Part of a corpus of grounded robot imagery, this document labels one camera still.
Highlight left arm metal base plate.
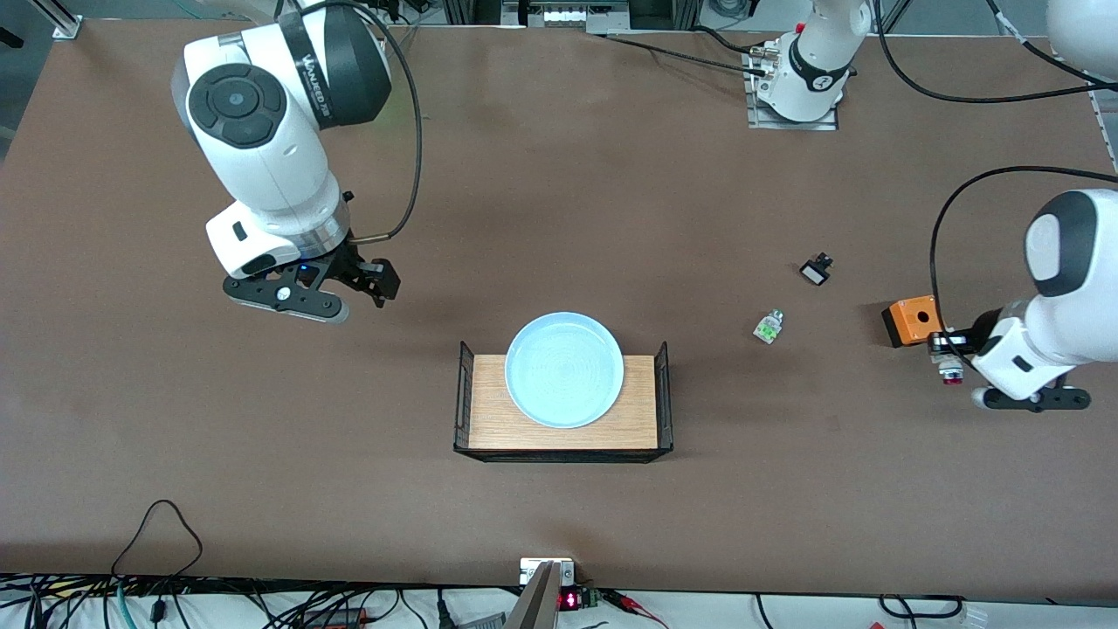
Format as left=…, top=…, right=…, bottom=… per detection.
left=747, top=44, right=839, bottom=132

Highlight thin black looped cable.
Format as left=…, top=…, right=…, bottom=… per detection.
left=112, top=500, right=204, bottom=582

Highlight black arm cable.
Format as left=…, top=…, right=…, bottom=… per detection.
left=301, top=0, right=424, bottom=244
left=872, top=0, right=1118, bottom=359

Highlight light blue round plate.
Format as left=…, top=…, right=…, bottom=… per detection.
left=505, top=312, right=625, bottom=430

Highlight silver metal bracket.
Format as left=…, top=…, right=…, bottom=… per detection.
left=520, top=557, right=576, bottom=586

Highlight red test lead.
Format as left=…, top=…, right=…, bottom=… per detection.
left=603, top=589, right=672, bottom=629

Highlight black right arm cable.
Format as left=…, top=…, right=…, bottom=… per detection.
left=301, top=0, right=424, bottom=244

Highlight wooden tray black wire sides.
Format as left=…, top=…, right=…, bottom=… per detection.
left=453, top=341, right=674, bottom=464

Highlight orange box with round hole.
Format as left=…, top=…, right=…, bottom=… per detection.
left=880, top=295, right=949, bottom=349

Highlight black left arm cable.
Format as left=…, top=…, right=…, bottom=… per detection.
left=872, top=0, right=1118, bottom=359

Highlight black base supply cable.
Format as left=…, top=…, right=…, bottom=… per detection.
left=587, top=24, right=774, bottom=78

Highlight grey metal mounting bar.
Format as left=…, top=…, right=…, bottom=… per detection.
left=505, top=561, right=562, bottom=629

